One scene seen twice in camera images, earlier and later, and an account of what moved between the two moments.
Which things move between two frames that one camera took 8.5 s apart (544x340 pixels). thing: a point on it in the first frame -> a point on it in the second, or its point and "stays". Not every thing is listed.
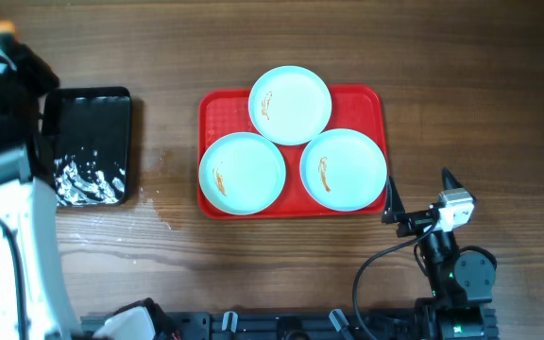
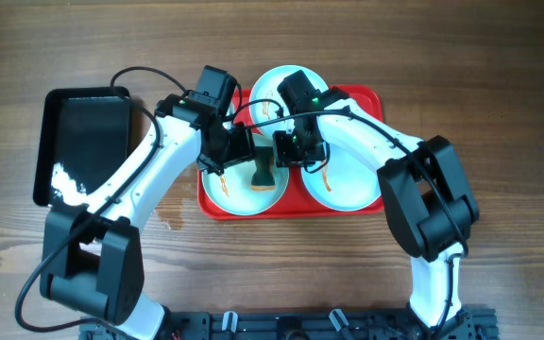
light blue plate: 344,169 stays
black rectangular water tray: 87,134 stays
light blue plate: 242,174 stays
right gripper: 419,220 -> 297,154
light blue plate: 290,105 stays
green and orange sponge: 3,25 -> 263,178
